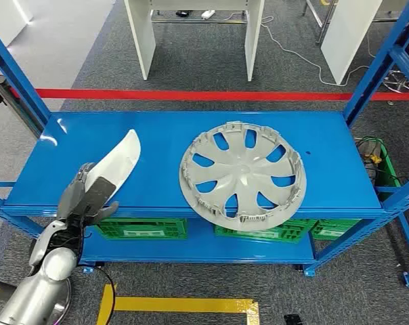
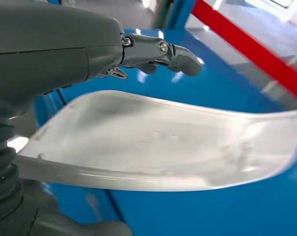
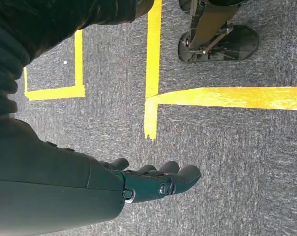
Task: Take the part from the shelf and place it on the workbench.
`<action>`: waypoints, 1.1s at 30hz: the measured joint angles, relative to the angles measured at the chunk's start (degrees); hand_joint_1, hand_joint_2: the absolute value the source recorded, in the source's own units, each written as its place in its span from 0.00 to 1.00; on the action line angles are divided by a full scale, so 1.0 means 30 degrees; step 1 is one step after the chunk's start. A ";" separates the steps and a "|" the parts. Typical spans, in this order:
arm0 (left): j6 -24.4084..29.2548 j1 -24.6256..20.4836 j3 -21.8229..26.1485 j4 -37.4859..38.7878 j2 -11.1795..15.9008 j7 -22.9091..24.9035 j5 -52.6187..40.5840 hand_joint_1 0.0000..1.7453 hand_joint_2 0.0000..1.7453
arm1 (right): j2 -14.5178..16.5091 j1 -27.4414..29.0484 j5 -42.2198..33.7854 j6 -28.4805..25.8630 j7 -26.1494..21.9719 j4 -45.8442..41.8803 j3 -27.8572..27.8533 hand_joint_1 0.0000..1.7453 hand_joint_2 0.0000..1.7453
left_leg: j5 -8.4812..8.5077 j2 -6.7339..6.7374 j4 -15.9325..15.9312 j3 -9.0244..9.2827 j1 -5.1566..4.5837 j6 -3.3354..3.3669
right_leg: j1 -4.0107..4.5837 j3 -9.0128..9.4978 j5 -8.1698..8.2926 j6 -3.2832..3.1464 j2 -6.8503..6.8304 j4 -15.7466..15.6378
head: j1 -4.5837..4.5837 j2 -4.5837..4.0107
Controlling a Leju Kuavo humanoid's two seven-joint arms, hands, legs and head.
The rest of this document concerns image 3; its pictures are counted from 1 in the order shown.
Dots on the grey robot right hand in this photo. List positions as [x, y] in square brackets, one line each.
[52, 189]

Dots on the yellow floor tape rectangle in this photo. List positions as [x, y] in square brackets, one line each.
[78, 58]
[152, 49]

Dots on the robot right arm ribbed sleeve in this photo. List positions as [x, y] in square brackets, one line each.
[3, 68]

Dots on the black robot body cover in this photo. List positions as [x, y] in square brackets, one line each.
[65, 14]

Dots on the robot lower leg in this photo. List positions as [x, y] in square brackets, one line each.
[212, 22]

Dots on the black robot foot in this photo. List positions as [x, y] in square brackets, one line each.
[236, 42]

